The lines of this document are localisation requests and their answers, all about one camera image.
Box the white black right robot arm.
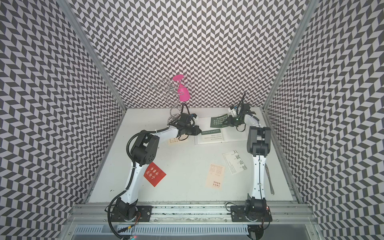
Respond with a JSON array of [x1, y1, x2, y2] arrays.
[[227, 93, 272, 224]]

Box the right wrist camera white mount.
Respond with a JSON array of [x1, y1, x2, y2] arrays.
[[228, 108, 238, 117]]

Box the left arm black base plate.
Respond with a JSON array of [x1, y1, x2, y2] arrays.
[[110, 206, 153, 223]]

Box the dark green grid card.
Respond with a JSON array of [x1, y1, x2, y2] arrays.
[[210, 114, 229, 128]]

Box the green white text card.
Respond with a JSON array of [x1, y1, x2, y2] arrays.
[[200, 129, 224, 144]]

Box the aluminium front rail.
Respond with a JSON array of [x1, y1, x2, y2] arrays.
[[64, 201, 319, 226]]

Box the beige calendar card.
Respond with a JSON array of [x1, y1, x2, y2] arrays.
[[168, 138, 180, 145]]

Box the pink plastic cup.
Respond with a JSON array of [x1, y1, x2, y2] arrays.
[[173, 75, 191, 102]]

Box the white photo album bicycle cover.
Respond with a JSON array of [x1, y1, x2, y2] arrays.
[[195, 115, 249, 145]]

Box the red square card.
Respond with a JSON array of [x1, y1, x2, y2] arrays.
[[144, 163, 166, 187]]

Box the white calligraphy card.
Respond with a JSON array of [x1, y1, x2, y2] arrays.
[[223, 151, 248, 175]]

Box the pale pink card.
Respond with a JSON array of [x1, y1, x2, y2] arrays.
[[206, 164, 225, 190]]

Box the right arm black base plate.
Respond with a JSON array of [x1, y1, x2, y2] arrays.
[[230, 205, 273, 223]]

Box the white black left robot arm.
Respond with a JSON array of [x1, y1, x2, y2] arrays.
[[106, 103, 202, 222]]

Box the chrome wire cup stand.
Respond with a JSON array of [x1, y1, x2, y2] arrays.
[[150, 77, 190, 124]]

